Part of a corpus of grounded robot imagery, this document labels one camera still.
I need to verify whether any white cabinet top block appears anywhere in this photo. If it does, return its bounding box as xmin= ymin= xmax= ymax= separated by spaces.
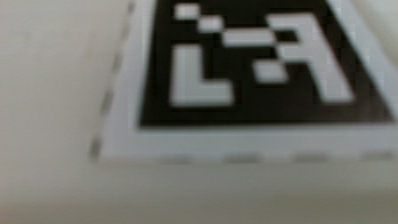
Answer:
xmin=0 ymin=0 xmax=398 ymax=224

